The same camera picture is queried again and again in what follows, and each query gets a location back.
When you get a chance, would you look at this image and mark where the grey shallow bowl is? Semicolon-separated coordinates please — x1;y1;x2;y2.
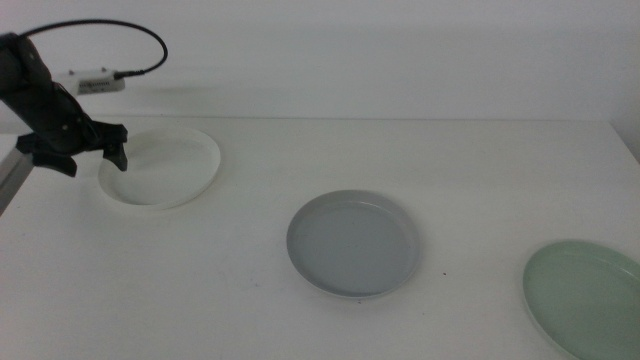
285;189;421;300

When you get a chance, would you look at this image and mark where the white shallow bowl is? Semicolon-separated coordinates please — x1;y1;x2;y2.
97;126;222;211

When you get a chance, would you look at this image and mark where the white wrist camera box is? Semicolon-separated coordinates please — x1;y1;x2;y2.
53;68;127;96

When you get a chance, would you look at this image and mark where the pale green shallow bowl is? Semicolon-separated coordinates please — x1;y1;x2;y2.
521;239;640;360

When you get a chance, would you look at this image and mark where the black camera cable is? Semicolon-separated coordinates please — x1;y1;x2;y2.
19;18;170;81

